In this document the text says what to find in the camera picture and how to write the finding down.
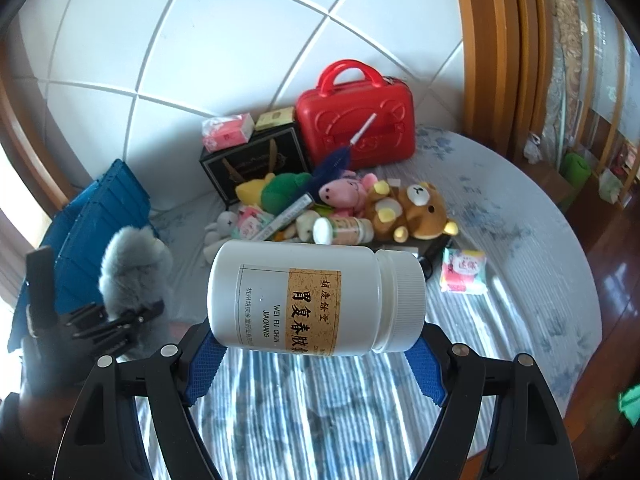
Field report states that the pink pig plush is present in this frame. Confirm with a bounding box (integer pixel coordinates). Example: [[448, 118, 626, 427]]
[[317, 170, 381, 211]]

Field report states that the grey plush toy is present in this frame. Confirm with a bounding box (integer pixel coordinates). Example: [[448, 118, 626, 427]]
[[97, 226, 174, 361]]

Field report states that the small white plastic bag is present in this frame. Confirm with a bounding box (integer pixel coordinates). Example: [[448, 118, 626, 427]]
[[522, 132, 543, 163]]

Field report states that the white rabbit plush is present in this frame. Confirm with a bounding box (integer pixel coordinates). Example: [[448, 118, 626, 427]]
[[202, 210, 241, 268]]

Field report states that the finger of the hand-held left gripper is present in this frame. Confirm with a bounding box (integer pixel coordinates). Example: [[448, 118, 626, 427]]
[[70, 300, 166, 341], [95, 327, 153, 358]]

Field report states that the olive cardboard box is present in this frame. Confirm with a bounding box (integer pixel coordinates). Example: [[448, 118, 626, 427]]
[[255, 107, 296, 133]]

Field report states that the green cloth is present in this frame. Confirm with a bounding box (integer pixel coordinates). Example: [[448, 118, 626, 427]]
[[617, 387, 640, 426]]

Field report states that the pink flower print pack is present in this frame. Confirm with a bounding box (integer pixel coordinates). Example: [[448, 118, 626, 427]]
[[235, 205, 276, 241]]

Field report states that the white padded headboard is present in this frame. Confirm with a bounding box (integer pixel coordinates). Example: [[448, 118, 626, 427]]
[[0, 0, 466, 221]]

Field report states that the pink sanitary pad pack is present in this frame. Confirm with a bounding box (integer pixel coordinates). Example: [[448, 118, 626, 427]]
[[440, 247, 488, 295]]

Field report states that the green yellow plush toy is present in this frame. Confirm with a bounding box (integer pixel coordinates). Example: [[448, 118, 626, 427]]
[[235, 171, 316, 216]]

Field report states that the patterned curtain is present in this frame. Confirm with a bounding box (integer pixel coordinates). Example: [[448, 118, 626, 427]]
[[542, 0, 631, 126]]

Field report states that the small white-capped medicine bottle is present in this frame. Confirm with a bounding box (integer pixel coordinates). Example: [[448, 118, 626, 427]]
[[312, 216, 375, 247]]

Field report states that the black gift box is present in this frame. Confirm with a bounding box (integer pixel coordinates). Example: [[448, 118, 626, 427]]
[[199, 125, 311, 211]]

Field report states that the long white box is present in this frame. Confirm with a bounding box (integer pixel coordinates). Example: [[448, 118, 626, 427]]
[[250, 192, 313, 242]]

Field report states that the blue feather duster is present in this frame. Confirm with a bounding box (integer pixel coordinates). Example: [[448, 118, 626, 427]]
[[285, 112, 378, 206]]

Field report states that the pink tissue pack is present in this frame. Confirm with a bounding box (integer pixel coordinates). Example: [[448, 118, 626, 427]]
[[201, 112, 255, 153]]

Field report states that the large white medicine bottle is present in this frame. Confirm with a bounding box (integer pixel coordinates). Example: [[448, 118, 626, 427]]
[[206, 239, 427, 357]]

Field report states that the wooden wall panel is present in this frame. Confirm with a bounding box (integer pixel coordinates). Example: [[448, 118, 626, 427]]
[[0, 42, 71, 211], [450, 0, 551, 161]]

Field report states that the brown bear plush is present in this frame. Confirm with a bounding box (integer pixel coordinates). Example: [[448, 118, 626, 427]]
[[362, 180, 460, 243]]

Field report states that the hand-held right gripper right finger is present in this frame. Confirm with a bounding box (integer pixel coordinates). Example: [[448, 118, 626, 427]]
[[405, 322, 576, 480]]

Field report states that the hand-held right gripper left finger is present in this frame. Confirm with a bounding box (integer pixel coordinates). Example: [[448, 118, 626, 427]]
[[52, 320, 228, 480]]

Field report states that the blue plastic crate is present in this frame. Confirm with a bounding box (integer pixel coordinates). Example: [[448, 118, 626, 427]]
[[7, 158, 161, 356]]

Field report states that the green bag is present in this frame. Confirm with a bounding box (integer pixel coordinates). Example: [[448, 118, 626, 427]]
[[560, 152, 593, 191]]

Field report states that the wooden shelf rack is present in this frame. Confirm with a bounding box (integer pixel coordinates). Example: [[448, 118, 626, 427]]
[[585, 100, 640, 211]]

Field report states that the red plastic carry case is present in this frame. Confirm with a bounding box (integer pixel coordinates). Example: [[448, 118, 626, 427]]
[[294, 59, 417, 170]]

